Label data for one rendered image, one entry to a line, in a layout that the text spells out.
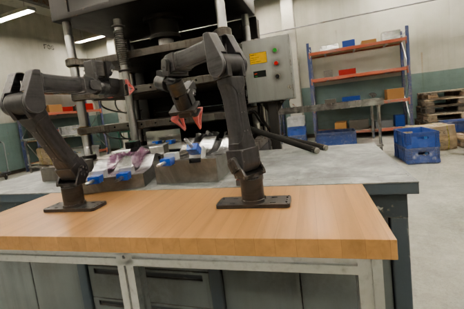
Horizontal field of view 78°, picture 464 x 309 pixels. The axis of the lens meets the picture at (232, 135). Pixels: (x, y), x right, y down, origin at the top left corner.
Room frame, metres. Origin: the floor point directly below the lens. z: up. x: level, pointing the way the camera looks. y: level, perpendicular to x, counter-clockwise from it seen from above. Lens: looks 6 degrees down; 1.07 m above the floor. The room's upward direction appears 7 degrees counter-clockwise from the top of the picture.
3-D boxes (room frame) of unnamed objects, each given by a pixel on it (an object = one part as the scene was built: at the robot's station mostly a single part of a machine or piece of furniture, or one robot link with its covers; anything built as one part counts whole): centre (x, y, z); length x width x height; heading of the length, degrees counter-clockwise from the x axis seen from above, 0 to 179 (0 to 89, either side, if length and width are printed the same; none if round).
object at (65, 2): (2.35, 0.42, 1.75); 1.30 x 0.89 x 0.62; 73
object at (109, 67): (1.19, 0.47, 1.25); 0.07 x 0.06 x 0.11; 74
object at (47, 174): (1.53, 0.89, 0.84); 0.20 x 0.15 x 0.07; 163
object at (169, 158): (1.07, 0.26, 0.89); 0.13 x 0.05 x 0.05; 163
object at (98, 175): (1.06, 0.53, 0.86); 0.13 x 0.05 x 0.05; 0
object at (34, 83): (0.93, 0.54, 1.17); 0.30 x 0.09 x 0.12; 165
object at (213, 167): (1.31, 0.12, 0.87); 0.50 x 0.26 x 0.14; 163
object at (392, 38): (6.65, -2.99, 1.14); 2.06 x 0.65 x 2.27; 69
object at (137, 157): (1.33, 0.48, 0.90); 0.26 x 0.18 x 0.08; 0
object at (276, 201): (0.76, -0.04, 0.84); 0.20 x 0.07 x 0.08; 75
